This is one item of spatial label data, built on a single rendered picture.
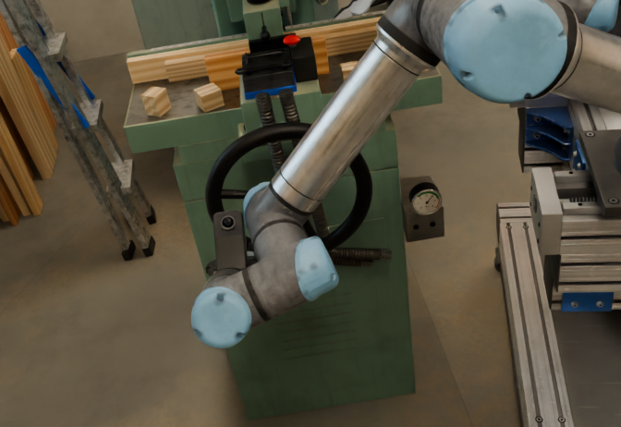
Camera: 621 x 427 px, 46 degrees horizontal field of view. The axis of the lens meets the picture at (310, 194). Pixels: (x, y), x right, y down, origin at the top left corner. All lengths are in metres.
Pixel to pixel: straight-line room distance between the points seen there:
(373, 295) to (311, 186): 0.73
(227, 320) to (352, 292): 0.78
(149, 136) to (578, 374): 1.06
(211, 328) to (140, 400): 1.20
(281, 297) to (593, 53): 0.47
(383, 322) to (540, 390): 0.37
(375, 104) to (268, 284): 0.27
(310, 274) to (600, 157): 0.60
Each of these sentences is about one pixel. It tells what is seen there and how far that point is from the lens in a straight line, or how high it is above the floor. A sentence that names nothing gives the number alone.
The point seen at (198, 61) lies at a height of 0.94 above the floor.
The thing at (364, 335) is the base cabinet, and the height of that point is 0.25.
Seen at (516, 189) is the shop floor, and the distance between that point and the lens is 2.61.
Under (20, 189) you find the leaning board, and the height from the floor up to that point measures 0.11.
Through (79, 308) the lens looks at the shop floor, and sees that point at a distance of 2.46.
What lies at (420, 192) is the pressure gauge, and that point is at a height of 0.69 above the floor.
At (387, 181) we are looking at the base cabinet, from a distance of 1.50.
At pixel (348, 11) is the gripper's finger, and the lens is 1.29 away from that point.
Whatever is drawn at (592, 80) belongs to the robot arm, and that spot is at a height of 1.12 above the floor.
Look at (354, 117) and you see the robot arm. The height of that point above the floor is 1.06.
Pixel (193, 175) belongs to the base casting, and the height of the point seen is 0.77.
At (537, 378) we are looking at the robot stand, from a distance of 1.72.
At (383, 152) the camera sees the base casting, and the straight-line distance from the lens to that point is 1.46.
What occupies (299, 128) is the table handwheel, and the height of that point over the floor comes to 0.95.
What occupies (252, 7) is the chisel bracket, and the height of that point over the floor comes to 1.03.
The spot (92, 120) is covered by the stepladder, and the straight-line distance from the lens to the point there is 2.35.
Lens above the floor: 1.55
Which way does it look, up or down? 36 degrees down
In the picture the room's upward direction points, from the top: 9 degrees counter-clockwise
